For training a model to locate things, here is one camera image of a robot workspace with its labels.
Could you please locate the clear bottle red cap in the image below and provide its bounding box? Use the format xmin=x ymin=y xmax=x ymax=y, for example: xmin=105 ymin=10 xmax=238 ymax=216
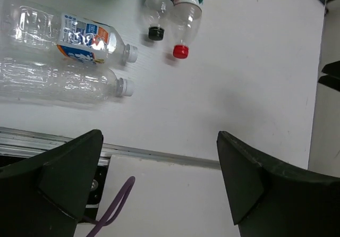
xmin=170 ymin=0 xmax=203 ymax=59

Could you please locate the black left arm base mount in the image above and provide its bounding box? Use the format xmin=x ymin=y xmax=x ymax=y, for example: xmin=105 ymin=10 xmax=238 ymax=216
xmin=84 ymin=165 xmax=108 ymax=220

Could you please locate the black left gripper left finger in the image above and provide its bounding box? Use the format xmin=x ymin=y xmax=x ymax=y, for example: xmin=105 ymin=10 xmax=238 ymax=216
xmin=1 ymin=130 xmax=103 ymax=236

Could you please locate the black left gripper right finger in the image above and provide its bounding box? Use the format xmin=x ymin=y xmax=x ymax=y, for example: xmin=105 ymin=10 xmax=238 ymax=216
xmin=217 ymin=131 xmax=339 ymax=236

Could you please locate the clear bottle blue white label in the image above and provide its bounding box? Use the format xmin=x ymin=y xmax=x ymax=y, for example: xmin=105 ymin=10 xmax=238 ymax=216
xmin=1 ymin=0 xmax=138 ymax=66

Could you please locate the aluminium table edge rail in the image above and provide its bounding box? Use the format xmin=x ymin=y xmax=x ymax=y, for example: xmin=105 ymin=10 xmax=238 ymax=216
xmin=1 ymin=127 xmax=220 ymax=170

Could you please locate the clear bottle black cap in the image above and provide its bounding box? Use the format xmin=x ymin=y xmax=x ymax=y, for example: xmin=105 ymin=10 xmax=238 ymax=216
xmin=144 ymin=0 xmax=174 ymax=41

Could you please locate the clear unlabelled plastic bottle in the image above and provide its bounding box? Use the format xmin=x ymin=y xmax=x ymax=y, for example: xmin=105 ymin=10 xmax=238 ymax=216
xmin=1 ymin=57 xmax=134 ymax=104

